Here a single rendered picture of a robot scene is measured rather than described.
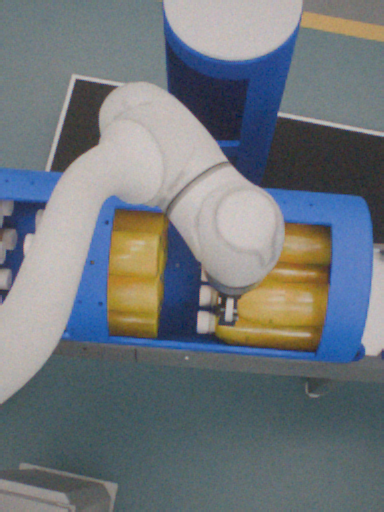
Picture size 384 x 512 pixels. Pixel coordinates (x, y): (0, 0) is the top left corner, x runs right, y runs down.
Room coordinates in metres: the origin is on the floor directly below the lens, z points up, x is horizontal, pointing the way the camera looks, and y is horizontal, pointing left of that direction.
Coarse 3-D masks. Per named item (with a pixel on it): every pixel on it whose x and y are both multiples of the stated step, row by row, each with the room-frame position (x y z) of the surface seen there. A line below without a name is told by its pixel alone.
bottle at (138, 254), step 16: (112, 240) 0.34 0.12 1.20; (128, 240) 0.34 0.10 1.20; (144, 240) 0.34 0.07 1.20; (160, 240) 0.35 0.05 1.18; (112, 256) 0.31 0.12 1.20; (128, 256) 0.31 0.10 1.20; (144, 256) 0.31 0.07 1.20; (160, 256) 0.33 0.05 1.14; (112, 272) 0.29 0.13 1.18; (128, 272) 0.29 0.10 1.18; (144, 272) 0.29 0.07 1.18
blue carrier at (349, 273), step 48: (0, 192) 0.41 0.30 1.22; (48, 192) 0.41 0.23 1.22; (288, 192) 0.43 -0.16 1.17; (96, 240) 0.33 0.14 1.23; (336, 240) 0.33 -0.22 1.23; (96, 288) 0.26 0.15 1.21; (192, 288) 0.32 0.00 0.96; (336, 288) 0.26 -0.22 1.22; (96, 336) 0.20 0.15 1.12; (192, 336) 0.22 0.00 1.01; (336, 336) 0.19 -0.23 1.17
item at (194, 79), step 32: (192, 64) 0.78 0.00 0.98; (224, 64) 0.75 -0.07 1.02; (256, 64) 0.76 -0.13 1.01; (288, 64) 0.83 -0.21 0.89; (192, 96) 1.00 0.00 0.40; (224, 96) 1.03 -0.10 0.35; (256, 96) 0.76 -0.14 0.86; (224, 128) 1.01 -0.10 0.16; (256, 128) 0.77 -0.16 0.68; (256, 160) 0.79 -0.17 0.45
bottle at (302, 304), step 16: (256, 288) 0.28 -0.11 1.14; (272, 288) 0.28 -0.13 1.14; (288, 288) 0.28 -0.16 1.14; (304, 288) 0.28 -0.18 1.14; (320, 288) 0.28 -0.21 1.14; (240, 304) 0.25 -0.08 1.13; (256, 304) 0.25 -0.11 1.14; (272, 304) 0.25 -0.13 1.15; (288, 304) 0.25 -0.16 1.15; (304, 304) 0.25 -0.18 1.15; (320, 304) 0.25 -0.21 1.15; (256, 320) 0.23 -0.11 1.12; (272, 320) 0.23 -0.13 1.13; (288, 320) 0.23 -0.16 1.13; (304, 320) 0.22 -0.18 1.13; (320, 320) 0.22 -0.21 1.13
